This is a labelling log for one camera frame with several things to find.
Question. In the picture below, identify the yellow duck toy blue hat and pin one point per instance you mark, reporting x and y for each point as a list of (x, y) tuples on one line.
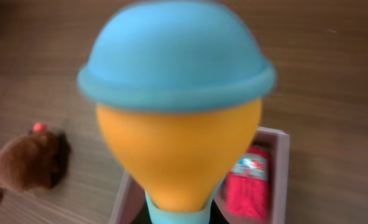
[(178, 89)]

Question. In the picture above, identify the red toy fire truck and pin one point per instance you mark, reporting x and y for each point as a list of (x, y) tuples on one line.
[(247, 188)]

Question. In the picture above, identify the brown plush toy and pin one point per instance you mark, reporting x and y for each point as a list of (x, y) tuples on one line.
[(32, 160)]

